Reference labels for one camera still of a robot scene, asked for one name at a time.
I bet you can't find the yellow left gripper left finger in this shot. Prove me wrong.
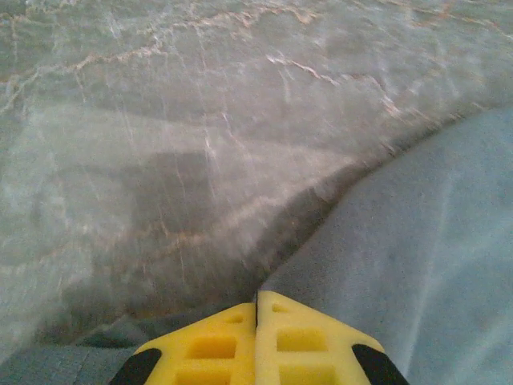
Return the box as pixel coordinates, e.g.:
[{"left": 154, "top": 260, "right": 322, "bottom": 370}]
[{"left": 107, "top": 302, "right": 257, "bottom": 385}]

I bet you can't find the grey t-shirt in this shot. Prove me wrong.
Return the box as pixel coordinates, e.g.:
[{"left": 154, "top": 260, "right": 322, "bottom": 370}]
[{"left": 0, "top": 106, "right": 513, "bottom": 385}]

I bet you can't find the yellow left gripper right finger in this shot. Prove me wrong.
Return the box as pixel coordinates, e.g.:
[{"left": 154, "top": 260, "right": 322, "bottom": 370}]
[{"left": 256, "top": 290, "right": 410, "bottom": 385}]

